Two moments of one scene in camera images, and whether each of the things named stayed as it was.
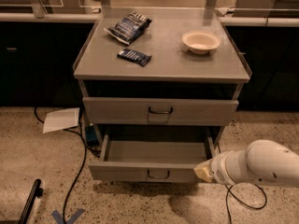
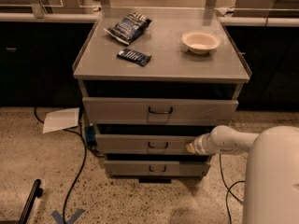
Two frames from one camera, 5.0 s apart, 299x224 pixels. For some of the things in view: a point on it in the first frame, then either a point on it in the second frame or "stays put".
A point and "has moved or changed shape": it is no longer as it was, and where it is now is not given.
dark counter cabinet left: [37, 57] stays put
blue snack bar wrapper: [136, 57] stays put
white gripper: [219, 168] -> [198, 146]
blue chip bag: [129, 28] stays put
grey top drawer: [159, 111] stays put
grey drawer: [150, 158] has moved or changed shape
